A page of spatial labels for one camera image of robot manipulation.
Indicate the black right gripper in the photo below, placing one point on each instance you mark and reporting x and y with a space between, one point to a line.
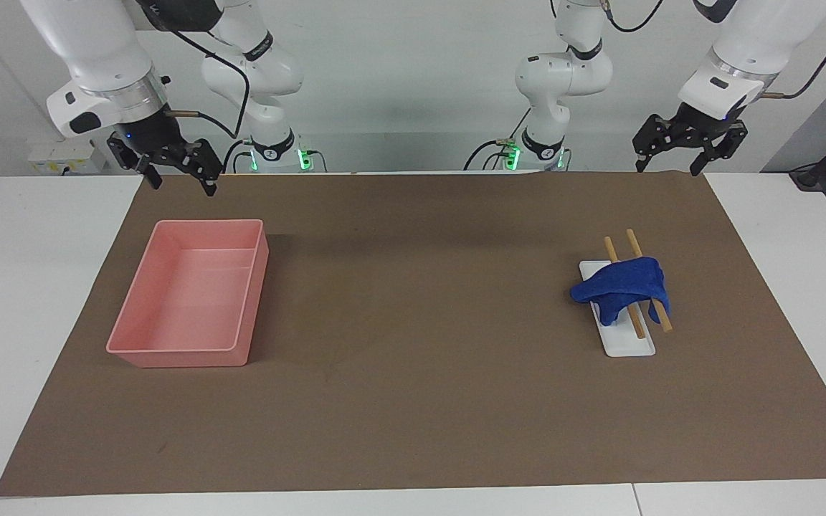
155 136

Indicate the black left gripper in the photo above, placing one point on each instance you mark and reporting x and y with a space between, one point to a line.
700 127

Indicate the blue towel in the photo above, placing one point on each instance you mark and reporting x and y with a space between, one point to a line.
621 283

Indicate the white power strip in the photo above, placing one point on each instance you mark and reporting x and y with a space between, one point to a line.
62 154

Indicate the pink plastic bin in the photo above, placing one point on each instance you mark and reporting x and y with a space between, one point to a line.
191 301

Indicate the wooden rack rod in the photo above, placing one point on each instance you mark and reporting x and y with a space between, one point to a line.
637 326
664 319

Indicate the white rectangular tray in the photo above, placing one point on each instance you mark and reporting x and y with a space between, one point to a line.
628 344

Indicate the brown table mat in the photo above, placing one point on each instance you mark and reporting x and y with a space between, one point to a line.
413 394

